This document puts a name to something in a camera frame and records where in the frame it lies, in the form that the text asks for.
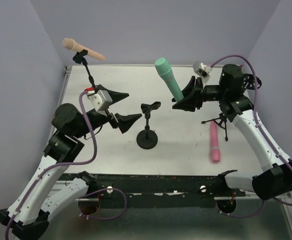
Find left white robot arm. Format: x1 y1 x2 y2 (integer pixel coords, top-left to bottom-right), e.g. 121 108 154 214
0 85 141 240

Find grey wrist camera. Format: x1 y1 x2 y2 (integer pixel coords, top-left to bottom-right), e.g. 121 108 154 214
193 61 212 86
85 87 113 112

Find teal toy microphone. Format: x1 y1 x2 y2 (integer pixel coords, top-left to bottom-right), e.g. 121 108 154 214
154 57 184 102

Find beige toy microphone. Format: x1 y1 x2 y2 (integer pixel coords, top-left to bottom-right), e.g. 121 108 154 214
62 38 105 61

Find black tripod microphone stand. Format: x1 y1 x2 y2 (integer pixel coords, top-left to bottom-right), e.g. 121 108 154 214
200 72 262 142

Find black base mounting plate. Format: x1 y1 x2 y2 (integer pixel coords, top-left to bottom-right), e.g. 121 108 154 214
78 174 245 209

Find aluminium frame rail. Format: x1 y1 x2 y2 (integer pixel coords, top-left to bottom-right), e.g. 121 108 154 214
13 66 73 240

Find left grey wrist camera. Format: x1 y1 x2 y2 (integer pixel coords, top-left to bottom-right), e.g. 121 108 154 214
85 87 113 112

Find pink toy microphone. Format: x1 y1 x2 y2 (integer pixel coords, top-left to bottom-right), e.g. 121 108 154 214
210 121 221 163

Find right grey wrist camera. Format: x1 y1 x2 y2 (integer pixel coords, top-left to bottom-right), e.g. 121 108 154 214
193 61 212 86

